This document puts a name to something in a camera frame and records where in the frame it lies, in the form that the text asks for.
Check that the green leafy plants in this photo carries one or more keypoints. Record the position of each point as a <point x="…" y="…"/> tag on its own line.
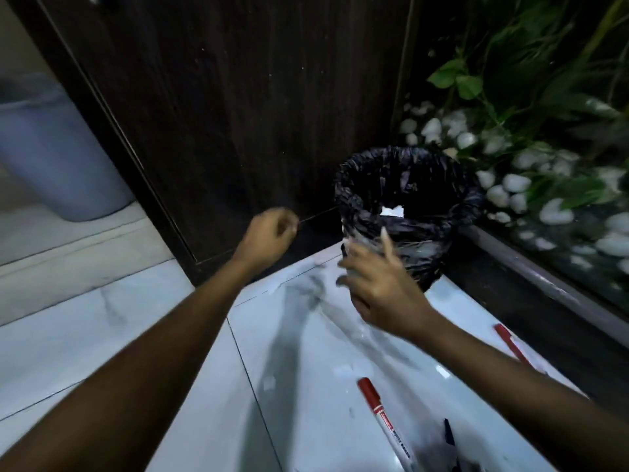
<point x="530" y="53"/>

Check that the person's right fingers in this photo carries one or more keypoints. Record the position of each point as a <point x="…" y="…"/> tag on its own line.
<point x="361" y="270"/>

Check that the person's left hand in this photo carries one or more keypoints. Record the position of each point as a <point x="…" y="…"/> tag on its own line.
<point x="265" y="238"/>

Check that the white crumpled paper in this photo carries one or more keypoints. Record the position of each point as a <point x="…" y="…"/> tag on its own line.
<point x="392" y="211"/>

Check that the grey planter border ledge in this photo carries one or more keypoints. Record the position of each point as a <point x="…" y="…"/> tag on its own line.
<point x="550" y="282"/>

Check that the person's left forearm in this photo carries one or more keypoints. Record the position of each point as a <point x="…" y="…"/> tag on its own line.
<point x="147" y="368"/>

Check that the person's right hand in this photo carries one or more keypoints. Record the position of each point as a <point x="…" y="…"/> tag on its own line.
<point x="388" y="297"/>

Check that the black marker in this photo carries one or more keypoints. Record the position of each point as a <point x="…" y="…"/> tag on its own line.
<point x="449" y="444"/>

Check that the white smudged board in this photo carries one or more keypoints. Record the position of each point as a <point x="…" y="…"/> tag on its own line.
<point x="314" y="348"/>

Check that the bed of white pebbles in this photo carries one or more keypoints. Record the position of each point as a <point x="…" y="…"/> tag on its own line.
<point x="511" y="186"/>

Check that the grey plastic bucket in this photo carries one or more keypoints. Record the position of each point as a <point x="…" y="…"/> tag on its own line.
<point x="54" y="152"/>

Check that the person's left fingers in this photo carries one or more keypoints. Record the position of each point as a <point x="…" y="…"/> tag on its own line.
<point x="287" y="225"/>

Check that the person's right forearm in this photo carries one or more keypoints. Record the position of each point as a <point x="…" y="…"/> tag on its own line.
<point x="516" y="388"/>

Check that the red marker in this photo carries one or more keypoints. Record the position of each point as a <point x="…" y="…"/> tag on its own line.
<point x="513" y="345"/>

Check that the small white paper scrap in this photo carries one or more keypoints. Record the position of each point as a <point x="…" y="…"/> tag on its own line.
<point x="442" y="371"/>

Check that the dark wooden door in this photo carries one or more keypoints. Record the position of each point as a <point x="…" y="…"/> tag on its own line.
<point x="236" y="108"/>

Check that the black bag-lined trash bin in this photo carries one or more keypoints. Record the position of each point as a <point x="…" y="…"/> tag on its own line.
<point x="417" y="191"/>

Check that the red-capped white marker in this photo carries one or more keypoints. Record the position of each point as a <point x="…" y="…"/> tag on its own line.
<point x="381" y="412"/>

